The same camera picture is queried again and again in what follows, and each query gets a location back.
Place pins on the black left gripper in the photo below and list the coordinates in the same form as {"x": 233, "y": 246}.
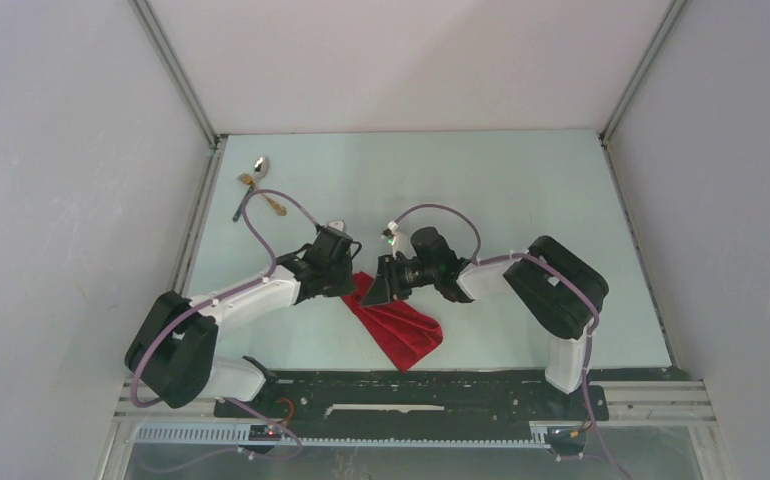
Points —
{"x": 346, "y": 287}

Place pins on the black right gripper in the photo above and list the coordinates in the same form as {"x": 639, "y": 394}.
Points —
{"x": 385, "y": 283}

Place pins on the red satin napkin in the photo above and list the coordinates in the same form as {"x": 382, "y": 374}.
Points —
{"x": 405, "y": 335}

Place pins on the silver spoon teal handle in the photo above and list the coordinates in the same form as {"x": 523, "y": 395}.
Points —
{"x": 260, "y": 170}

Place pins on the gold fork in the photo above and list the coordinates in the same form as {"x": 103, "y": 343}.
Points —
{"x": 251, "y": 183}

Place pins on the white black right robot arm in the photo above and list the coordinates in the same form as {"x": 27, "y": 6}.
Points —
{"x": 563, "y": 293}

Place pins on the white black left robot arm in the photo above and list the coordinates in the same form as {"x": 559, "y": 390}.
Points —
{"x": 174, "y": 351}

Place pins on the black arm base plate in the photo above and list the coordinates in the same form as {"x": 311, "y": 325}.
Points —
{"x": 500, "y": 405}

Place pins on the white slotted cable duct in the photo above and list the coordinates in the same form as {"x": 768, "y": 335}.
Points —
{"x": 241, "y": 435}

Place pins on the left aluminium frame post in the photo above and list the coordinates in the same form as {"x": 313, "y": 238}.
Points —
{"x": 165, "y": 51}

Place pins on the aluminium frame post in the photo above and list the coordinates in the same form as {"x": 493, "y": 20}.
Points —
{"x": 165, "y": 51}
{"x": 654, "y": 47}

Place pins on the right aluminium frame post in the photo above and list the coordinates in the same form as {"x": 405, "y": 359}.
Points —
{"x": 654, "y": 47}

